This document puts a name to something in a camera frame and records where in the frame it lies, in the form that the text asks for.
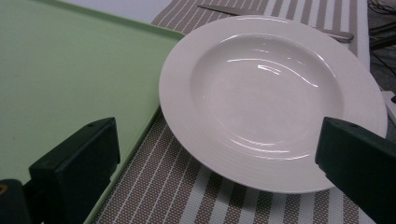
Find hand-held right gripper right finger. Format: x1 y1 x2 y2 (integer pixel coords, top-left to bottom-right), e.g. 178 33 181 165
314 116 396 224

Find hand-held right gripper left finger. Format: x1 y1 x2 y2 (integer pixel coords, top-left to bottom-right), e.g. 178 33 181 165
28 117 121 224

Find white ceramic plate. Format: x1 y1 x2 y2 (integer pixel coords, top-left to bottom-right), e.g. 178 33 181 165
158 14 389 194

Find green plastic tray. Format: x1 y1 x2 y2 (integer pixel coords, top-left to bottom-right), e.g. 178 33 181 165
0 0 187 224

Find brown striped placemat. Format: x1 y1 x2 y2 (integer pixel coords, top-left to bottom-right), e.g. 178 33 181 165
92 0 377 224

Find metal table knife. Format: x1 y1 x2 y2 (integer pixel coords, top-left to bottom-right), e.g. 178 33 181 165
197 4 355 43

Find black cables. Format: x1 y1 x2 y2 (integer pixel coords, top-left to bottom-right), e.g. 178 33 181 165
367 0 396 78

